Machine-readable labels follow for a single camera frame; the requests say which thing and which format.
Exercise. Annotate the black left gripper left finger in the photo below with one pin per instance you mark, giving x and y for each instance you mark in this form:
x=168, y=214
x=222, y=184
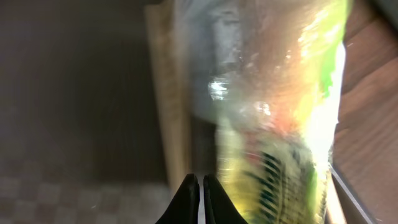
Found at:
x=183, y=209

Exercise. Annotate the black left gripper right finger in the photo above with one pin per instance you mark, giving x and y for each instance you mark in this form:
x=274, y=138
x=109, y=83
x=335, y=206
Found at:
x=219, y=209

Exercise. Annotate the dark brown serving tray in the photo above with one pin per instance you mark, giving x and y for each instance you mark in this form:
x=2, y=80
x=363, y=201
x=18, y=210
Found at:
x=80, y=131

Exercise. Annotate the green foil snack wrapper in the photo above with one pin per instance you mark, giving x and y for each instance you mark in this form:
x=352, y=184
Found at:
x=268, y=75

